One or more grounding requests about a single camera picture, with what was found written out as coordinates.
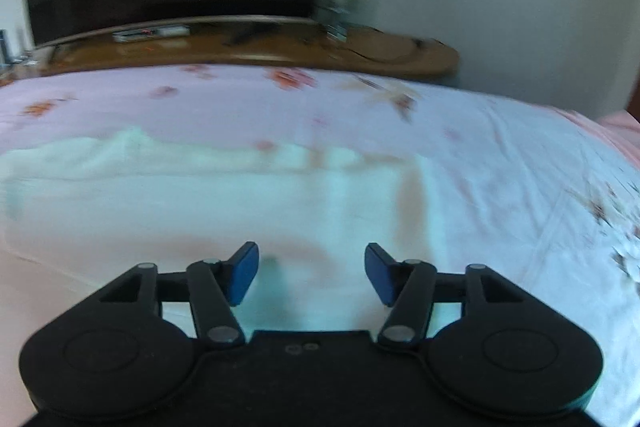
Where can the silver set-top box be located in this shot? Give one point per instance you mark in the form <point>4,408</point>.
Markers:
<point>150,34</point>

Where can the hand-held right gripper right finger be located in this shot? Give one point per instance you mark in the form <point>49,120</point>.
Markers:
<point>378,274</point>

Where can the pink blanket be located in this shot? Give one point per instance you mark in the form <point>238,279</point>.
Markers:
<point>617,129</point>

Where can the wooden television stand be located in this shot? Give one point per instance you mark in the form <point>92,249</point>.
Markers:
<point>390,52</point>

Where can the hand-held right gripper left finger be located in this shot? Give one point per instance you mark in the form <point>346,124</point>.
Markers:
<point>244,274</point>

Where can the black remote control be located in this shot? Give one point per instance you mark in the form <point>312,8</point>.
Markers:
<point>250,36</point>

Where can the white knit garment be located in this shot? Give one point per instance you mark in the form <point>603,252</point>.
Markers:
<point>210,207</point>

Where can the floral pink bed sheet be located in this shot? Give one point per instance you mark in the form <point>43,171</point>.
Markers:
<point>500,187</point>

